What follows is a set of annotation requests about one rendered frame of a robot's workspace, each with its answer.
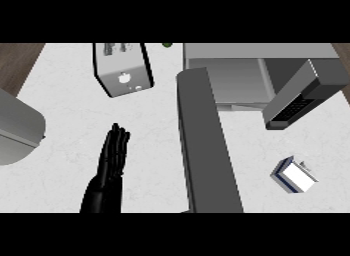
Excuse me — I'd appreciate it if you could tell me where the silver toaster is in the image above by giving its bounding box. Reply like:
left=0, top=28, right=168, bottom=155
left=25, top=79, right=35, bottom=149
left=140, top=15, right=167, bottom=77
left=91, top=43, right=156, bottom=99

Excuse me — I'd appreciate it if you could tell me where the pale grey rounded appliance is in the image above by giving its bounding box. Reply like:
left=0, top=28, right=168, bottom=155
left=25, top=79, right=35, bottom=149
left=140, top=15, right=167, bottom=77
left=0, top=78, right=47, bottom=167

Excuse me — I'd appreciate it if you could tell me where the dark grey microwave door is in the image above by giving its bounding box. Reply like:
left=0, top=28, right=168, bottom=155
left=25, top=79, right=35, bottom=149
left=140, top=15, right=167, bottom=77
left=176, top=67, right=245, bottom=214

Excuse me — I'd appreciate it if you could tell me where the grey microwave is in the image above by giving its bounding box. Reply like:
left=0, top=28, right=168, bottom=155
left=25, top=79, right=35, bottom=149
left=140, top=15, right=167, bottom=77
left=183, top=43, right=350, bottom=131

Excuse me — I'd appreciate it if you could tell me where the white and blue milk carton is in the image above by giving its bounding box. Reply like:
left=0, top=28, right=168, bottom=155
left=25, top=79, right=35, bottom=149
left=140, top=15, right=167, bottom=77
left=269, top=155, right=320, bottom=195

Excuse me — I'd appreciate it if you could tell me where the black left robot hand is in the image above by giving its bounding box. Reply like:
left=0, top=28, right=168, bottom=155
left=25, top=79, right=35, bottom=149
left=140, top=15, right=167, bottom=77
left=78, top=122, right=133, bottom=214

